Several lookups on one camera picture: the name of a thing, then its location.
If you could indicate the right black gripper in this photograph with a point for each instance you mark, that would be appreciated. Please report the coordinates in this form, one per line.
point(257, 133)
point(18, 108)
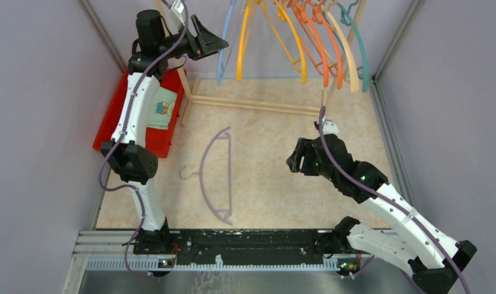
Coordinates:
point(308, 149)

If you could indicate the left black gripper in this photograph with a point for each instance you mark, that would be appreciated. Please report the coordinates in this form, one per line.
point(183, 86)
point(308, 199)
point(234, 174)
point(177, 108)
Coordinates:
point(206, 42)

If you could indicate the purple hanger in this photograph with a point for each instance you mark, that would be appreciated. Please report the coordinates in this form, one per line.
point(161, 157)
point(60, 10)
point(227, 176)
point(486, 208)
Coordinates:
point(215, 177)

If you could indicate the yellow hanger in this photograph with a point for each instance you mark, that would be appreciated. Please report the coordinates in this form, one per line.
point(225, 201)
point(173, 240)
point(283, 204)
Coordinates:
point(298, 63)
point(246, 26)

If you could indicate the cream hanger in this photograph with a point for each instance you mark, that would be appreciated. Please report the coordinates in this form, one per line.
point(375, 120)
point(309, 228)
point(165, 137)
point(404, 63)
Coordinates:
point(343, 22)

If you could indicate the orange hanger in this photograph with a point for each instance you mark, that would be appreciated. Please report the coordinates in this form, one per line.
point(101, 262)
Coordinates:
point(327, 32)
point(314, 49)

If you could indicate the teal hanger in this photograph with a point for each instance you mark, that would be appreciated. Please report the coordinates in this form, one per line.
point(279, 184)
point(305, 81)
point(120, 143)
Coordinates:
point(355, 63)

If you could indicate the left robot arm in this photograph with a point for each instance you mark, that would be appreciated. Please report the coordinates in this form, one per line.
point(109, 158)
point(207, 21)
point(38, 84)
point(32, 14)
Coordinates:
point(126, 151)

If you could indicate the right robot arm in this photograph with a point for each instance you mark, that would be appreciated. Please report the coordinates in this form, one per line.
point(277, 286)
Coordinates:
point(434, 260)

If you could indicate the wooden hanger rack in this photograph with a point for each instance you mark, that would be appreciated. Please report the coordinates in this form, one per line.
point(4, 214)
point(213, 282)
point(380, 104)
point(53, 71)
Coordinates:
point(193, 98)

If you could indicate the light green cloth pouch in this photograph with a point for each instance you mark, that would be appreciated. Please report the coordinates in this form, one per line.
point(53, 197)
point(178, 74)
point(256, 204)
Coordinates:
point(161, 110)

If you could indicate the red plastic tray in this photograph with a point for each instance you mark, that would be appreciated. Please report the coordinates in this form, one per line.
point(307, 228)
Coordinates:
point(157, 141)

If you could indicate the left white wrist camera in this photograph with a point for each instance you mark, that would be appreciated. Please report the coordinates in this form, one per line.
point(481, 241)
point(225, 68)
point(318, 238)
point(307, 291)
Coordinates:
point(176, 13)

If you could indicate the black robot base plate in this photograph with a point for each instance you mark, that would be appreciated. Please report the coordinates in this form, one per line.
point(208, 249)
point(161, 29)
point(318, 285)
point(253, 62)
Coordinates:
point(243, 247)

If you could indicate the grey cable duct rail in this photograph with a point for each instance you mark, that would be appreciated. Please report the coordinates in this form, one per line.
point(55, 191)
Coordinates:
point(112, 246)

